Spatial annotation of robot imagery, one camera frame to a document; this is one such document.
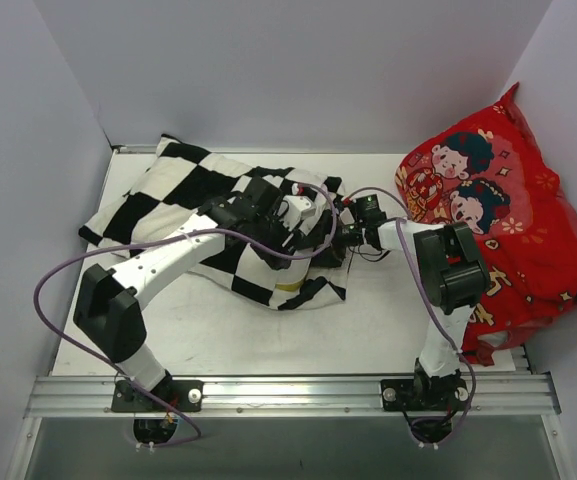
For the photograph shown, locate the aluminium mounting rail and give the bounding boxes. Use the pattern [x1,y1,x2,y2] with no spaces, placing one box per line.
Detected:
[25,372,560,421]

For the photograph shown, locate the red cartoon print pillow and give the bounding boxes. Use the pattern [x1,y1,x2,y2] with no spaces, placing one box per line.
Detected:
[394,85,577,366]

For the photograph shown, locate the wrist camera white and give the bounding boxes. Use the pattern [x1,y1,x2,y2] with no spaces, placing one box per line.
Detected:
[339,204,357,227]
[279,195,319,234]

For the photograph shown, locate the white pillow yellow edge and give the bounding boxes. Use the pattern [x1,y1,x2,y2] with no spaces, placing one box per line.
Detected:
[247,249,314,294]

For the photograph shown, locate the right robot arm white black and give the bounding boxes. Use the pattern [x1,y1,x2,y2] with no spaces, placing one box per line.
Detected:
[333,195,490,409]

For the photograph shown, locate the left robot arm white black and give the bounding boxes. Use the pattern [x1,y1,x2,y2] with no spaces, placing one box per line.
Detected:
[74,177,316,411]

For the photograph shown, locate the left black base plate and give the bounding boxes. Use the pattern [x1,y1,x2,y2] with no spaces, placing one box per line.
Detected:
[110,379,204,413]

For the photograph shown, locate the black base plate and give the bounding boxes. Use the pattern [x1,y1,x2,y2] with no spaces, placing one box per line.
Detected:
[110,379,204,413]
[380,378,469,413]

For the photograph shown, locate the black white checkered pillowcase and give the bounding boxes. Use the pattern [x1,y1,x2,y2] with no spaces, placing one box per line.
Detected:
[78,135,348,310]

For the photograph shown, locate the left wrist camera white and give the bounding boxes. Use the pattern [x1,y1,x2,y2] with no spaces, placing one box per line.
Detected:
[279,195,319,234]

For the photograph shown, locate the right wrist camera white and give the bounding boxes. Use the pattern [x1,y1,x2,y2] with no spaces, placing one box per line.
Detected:
[339,204,357,227]

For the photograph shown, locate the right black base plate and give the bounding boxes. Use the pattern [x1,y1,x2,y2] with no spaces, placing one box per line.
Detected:
[380,378,469,413]

